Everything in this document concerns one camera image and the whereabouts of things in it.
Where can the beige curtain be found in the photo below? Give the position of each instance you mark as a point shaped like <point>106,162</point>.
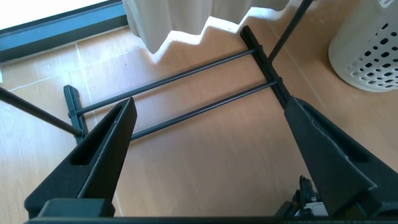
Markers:
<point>161,18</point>

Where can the black clothes rack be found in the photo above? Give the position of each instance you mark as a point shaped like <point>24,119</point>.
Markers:
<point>199,111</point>

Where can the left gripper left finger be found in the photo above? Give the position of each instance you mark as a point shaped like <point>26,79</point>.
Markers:
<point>102,174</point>

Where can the white laundry basket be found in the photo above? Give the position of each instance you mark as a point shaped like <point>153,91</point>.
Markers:
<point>351,40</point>

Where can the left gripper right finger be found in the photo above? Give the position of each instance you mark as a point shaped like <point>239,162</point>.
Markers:
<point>335,168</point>

